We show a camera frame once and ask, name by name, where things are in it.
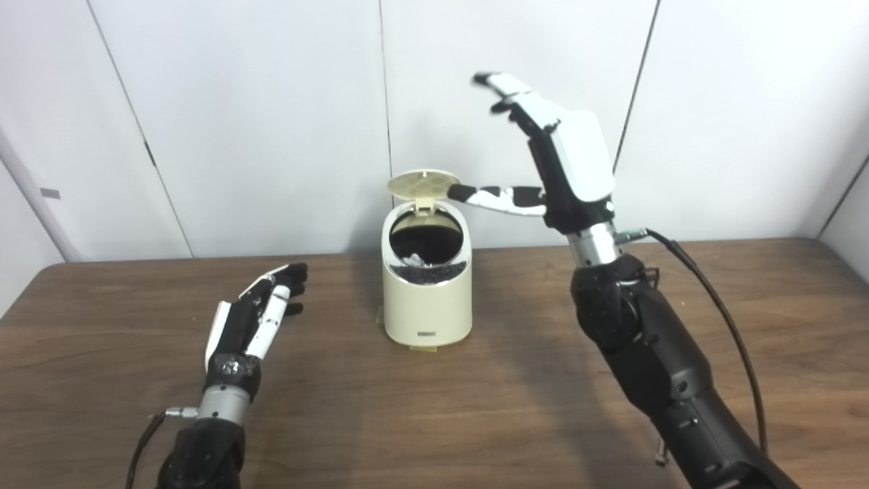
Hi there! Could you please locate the white and black left hand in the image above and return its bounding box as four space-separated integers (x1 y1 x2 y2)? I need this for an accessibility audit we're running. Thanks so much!
204 263 310 403

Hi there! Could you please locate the cream-colored bin body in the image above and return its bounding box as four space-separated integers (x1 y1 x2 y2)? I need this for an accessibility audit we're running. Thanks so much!
382 200 473 348

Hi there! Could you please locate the white and black right hand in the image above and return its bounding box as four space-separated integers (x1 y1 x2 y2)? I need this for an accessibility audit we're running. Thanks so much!
447 71 617 235

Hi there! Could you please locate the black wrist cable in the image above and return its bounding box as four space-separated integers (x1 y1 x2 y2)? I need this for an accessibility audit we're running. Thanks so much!
614 228 769 456
126 406 201 489

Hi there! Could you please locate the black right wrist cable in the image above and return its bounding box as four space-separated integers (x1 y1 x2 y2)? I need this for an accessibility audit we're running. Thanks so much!
614 228 769 456

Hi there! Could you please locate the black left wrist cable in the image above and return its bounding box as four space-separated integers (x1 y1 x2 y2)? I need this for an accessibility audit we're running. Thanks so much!
126 406 201 489

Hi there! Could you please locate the cream round bin lid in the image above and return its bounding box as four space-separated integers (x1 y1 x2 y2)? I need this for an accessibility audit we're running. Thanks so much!
387 170 461 217

